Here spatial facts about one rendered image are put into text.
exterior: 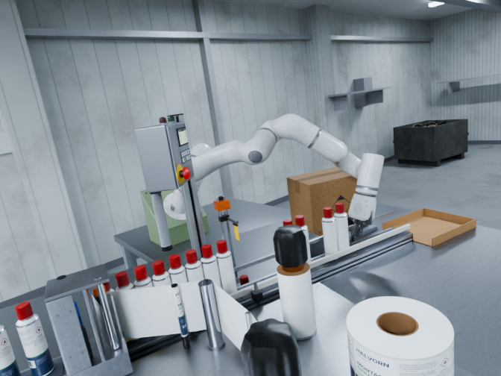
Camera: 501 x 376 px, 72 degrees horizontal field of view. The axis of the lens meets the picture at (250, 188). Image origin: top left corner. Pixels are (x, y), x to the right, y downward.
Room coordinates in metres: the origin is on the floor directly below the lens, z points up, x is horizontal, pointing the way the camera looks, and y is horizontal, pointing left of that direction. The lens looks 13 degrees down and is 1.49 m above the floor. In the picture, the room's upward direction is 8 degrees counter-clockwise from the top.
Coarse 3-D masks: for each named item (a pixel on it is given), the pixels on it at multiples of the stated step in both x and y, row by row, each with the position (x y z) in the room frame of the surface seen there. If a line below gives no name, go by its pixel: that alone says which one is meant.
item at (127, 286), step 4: (120, 272) 0.91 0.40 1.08; (124, 272) 0.91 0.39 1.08; (116, 276) 0.89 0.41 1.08; (120, 276) 0.89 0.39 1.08; (124, 276) 0.89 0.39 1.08; (116, 280) 0.89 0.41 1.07; (120, 280) 0.89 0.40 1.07; (124, 280) 0.89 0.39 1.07; (128, 280) 0.91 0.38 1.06; (120, 284) 0.89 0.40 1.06; (124, 284) 0.89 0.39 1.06; (128, 284) 0.90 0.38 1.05; (132, 284) 0.91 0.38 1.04; (116, 288) 0.90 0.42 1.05; (120, 288) 0.89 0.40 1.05; (124, 288) 0.89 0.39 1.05; (128, 288) 0.89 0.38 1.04; (132, 288) 0.90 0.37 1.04; (132, 340) 0.88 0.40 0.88; (136, 340) 0.88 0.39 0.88
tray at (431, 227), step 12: (408, 216) 1.61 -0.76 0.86; (420, 216) 1.64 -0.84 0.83; (432, 216) 1.62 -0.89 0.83; (444, 216) 1.56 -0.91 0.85; (456, 216) 1.51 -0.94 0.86; (384, 228) 1.53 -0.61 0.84; (420, 228) 1.49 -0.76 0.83; (432, 228) 1.47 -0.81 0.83; (444, 228) 1.45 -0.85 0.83; (456, 228) 1.37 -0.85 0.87; (468, 228) 1.40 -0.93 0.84; (420, 240) 1.37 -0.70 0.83; (432, 240) 1.30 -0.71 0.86; (444, 240) 1.33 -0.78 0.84
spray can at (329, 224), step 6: (324, 210) 1.22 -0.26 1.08; (330, 210) 1.21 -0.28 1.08; (324, 216) 1.22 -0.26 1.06; (330, 216) 1.21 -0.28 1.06; (324, 222) 1.21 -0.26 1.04; (330, 222) 1.20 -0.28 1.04; (324, 228) 1.21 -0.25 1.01; (330, 228) 1.20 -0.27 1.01; (324, 234) 1.22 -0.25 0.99; (330, 234) 1.20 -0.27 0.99; (336, 234) 1.22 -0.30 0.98; (324, 240) 1.22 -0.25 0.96; (330, 240) 1.20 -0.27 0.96; (336, 240) 1.21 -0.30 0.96; (324, 246) 1.23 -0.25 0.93; (330, 246) 1.20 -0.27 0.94; (336, 246) 1.21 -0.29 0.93; (330, 252) 1.20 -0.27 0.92; (336, 258) 1.21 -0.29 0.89
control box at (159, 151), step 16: (144, 128) 1.00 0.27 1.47; (160, 128) 0.99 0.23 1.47; (144, 144) 1.00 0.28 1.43; (160, 144) 0.99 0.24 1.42; (176, 144) 1.03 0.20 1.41; (144, 160) 1.00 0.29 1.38; (160, 160) 0.99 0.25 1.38; (176, 160) 1.01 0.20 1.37; (144, 176) 1.00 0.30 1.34; (160, 176) 0.99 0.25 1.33; (176, 176) 0.99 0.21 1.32; (192, 176) 1.13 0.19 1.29
